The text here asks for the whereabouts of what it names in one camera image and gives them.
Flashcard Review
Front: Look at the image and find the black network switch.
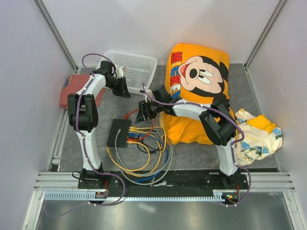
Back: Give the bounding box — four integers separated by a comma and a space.
107, 119, 131, 148

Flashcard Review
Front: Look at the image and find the orange Mickey Mouse shirt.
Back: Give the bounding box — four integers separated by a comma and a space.
159, 43, 235, 145

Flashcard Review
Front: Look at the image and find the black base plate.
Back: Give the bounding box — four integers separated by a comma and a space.
71, 170, 248, 193

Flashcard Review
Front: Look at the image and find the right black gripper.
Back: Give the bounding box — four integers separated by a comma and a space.
135, 99, 163, 124

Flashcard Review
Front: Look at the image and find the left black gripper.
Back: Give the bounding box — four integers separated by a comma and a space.
105, 76, 130, 98

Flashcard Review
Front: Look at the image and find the cream patterned cloth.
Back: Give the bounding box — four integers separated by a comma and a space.
235, 109, 283, 166

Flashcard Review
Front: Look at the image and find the blue ethernet cable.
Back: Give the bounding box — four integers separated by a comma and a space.
129, 130, 172, 182

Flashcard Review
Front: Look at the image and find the grey ethernet cable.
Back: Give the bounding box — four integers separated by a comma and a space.
114, 124, 175, 185

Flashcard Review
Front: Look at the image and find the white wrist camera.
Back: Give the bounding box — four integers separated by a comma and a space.
116, 66, 127, 78
144, 90, 153, 102

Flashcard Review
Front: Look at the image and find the white plastic basket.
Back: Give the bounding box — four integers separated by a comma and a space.
104, 50, 157, 94

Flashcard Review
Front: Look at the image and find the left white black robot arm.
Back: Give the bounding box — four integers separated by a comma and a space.
67, 61, 131, 188

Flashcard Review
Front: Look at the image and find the black cable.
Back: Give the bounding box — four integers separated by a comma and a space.
136, 138, 166, 153

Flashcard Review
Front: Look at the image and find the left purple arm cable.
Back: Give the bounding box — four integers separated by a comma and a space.
43, 53, 126, 218

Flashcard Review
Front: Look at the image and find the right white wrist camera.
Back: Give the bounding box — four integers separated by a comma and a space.
144, 90, 153, 102

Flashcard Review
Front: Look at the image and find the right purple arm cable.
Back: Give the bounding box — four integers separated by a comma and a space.
141, 82, 252, 207

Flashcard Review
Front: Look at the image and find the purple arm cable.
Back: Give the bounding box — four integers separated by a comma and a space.
43, 53, 126, 218
141, 82, 252, 207

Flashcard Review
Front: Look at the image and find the yellow ethernet cable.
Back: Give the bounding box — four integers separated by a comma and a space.
105, 126, 170, 177

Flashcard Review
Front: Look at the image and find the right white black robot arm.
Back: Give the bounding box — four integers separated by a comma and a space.
136, 83, 240, 189

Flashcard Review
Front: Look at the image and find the grey slotted cable duct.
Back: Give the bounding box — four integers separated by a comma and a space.
44, 191, 225, 202

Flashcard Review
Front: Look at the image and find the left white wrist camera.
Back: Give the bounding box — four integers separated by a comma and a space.
116, 66, 127, 78

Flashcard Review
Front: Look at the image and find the folded red shirt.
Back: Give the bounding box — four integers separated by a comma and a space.
59, 74, 106, 109

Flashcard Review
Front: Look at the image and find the red ethernet cable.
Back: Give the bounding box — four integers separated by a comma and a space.
122, 109, 156, 142

